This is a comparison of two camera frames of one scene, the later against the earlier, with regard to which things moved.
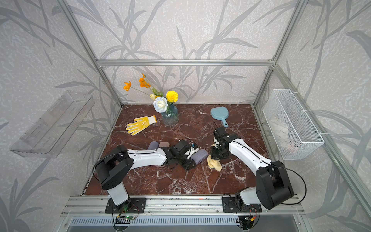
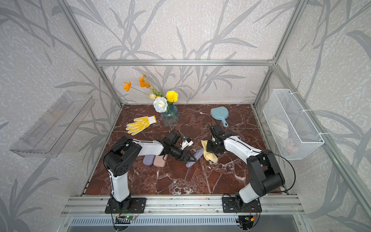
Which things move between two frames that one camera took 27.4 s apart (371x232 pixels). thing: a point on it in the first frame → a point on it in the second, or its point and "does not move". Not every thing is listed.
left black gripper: (190, 165) → (184, 156)
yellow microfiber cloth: (214, 163) → (207, 155)
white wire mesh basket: (295, 134) does not move
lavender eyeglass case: (199, 155) does not move
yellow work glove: (140, 123) does not move
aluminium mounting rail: (269, 204) does not move
